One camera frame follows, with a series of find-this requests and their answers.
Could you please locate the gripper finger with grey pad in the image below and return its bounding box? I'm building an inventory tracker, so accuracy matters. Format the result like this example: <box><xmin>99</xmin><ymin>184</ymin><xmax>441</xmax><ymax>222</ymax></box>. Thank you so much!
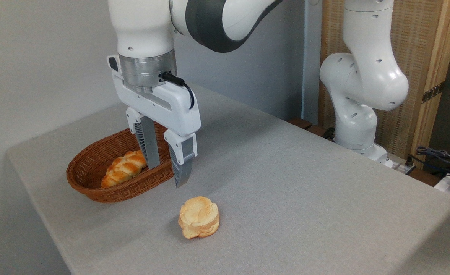
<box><xmin>125</xmin><ymin>107</ymin><xmax>161</xmax><ymax>170</ymax></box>
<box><xmin>164</xmin><ymin>130</ymin><xmax>198</xmax><ymax>189</ymax></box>

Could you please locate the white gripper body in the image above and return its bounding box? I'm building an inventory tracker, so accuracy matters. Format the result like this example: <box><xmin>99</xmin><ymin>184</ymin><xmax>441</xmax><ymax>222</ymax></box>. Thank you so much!
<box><xmin>107</xmin><ymin>55</ymin><xmax>201</xmax><ymax>137</ymax></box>

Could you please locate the round pale bread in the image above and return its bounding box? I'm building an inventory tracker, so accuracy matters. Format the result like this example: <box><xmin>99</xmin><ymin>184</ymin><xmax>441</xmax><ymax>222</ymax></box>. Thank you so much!
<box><xmin>178</xmin><ymin>196</ymin><xmax>220</xmax><ymax>239</ymax></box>

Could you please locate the braided golden bread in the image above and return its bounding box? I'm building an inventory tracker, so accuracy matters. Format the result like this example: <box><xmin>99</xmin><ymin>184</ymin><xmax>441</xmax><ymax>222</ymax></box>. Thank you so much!
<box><xmin>101</xmin><ymin>150</ymin><xmax>148</xmax><ymax>188</ymax></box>

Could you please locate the brown wicker basket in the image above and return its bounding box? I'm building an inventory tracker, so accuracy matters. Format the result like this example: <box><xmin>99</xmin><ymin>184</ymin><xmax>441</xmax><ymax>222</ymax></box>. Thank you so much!
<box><xmin>66</xmin><ymin>121</ymin><xmax>175</xmax><ymax>203</ymax></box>

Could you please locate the dark brown wooden ledge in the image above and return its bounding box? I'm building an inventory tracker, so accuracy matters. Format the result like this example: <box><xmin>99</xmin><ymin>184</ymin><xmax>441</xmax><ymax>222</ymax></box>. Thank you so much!
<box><xmin>288</xmin><ymin>117</ymin><xmax>337</xmax><ymax>142</ymax></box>

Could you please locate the wooden woven folding screen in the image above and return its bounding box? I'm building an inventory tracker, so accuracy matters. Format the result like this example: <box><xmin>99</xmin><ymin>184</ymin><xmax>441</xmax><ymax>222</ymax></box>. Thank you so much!
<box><xmin>318</xmin><ymin>0</ymin><xmax>450</xmax><ymax>168</ymax></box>

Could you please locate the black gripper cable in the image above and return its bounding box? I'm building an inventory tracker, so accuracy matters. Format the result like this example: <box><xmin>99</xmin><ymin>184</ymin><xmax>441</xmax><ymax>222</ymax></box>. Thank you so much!
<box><xmin>161</xmin><ymin>71</ymin><xmax>195</xmax><ymax>110</ymax></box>

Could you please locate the bundle of dark cables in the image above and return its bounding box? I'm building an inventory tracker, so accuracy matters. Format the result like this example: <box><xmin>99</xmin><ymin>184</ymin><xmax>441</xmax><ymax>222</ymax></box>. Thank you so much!
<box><xmin>408</xmin><ymin>145</ymin><xmax>450</xmax><ymax>177</ymax></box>

